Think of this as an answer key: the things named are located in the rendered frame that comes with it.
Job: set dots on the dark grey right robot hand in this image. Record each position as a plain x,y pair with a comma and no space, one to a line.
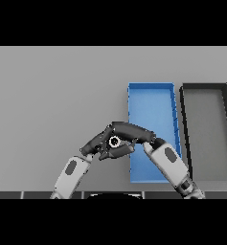
134,132

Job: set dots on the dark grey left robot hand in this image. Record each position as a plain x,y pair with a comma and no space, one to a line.
94,143

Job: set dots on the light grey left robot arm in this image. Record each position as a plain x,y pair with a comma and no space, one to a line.
69,177

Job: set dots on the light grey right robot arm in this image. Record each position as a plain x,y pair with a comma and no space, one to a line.
171,166

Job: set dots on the blue bin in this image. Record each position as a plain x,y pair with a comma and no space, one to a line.
151,118

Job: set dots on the dark grey bin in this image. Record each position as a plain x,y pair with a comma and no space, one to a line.
207,134

